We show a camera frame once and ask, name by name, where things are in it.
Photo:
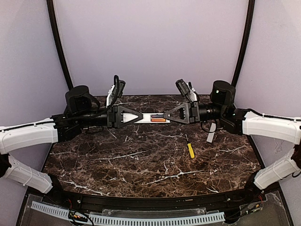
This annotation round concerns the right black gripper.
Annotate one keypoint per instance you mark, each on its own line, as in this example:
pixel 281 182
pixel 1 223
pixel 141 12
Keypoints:
pixel 194 112

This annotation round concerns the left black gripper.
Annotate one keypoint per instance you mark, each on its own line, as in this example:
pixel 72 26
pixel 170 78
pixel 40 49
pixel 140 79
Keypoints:
pixel 112 117

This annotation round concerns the white remote control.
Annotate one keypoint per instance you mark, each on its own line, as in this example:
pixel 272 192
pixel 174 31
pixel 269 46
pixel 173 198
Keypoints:
pixel 150 118

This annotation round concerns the white battery cover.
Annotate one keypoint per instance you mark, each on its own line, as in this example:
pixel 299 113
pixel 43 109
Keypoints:
pixel 211 133

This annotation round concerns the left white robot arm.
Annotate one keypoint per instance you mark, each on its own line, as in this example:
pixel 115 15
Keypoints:
pixel 82 111

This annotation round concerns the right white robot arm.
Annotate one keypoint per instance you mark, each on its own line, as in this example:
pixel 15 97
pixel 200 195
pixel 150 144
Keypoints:
pixel 242 122

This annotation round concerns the orange battery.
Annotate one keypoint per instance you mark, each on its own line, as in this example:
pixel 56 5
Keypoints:
pixel 159 120

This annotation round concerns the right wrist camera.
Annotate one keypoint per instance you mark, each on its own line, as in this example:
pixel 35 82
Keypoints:
pixel 186 90

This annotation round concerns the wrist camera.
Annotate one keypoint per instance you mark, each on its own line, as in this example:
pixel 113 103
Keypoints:
pixel 186 90
pixel 115 91

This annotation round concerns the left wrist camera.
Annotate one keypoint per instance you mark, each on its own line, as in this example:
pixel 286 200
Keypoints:
pixel 115 91

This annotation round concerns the yellow handled screwdriver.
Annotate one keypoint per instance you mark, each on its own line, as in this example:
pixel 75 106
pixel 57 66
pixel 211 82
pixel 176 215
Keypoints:
pixel 190 148

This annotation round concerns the white slotted cable duct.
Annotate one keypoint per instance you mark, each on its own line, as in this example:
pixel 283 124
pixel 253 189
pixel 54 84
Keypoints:
pixel 192 217

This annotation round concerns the black front table rail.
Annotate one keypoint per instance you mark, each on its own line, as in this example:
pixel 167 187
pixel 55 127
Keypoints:
pixel 226 201

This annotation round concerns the left black frame post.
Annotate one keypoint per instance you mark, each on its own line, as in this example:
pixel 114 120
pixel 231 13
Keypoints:
pixel 58 43

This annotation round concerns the black frame post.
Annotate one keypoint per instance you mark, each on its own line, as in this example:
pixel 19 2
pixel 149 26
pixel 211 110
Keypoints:
pixel 58 43
pixel 244 42

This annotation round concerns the right black frame post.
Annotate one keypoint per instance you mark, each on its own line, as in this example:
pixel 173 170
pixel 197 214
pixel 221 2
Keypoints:
pixel 244 42

